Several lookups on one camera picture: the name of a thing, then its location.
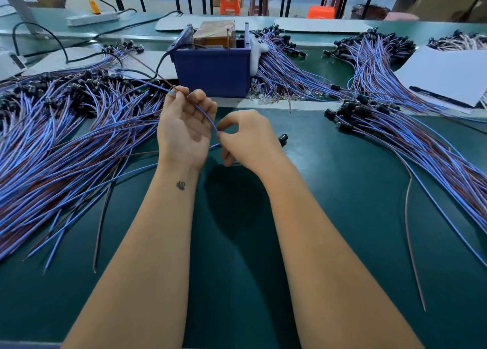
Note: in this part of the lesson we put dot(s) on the person's left hand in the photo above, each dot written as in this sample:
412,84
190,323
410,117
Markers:
182,136

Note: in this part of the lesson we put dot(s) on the person's right hand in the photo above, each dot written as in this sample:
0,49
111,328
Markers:
251,143

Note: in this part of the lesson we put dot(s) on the blue plastic tester box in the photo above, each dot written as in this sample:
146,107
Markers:
209,73

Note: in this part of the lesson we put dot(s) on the person's right forearm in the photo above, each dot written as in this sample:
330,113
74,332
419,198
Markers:
342,273

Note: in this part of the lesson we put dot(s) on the person's left forearm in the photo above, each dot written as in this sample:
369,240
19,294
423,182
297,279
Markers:
129,273

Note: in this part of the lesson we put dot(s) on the white power strip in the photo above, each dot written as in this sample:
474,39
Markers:
91,18

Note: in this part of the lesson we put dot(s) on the white flat mat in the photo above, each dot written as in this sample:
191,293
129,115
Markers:
326,25
144,63
213,22

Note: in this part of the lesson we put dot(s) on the brown cardboard block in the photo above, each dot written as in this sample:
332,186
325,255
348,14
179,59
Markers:
214,34

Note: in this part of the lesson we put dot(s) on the orange plug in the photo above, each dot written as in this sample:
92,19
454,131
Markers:
94,6

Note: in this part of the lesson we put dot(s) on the white plastic device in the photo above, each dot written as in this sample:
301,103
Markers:
9,63

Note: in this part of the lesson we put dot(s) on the open cardboard box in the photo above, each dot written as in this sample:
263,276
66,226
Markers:
47,0

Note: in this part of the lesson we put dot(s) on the black pen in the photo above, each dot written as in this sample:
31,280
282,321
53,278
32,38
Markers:
440,97

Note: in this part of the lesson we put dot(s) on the pink plastic stool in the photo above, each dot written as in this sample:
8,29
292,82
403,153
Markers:
402,16

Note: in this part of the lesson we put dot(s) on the white paper sheet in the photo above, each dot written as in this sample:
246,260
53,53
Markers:
449,75

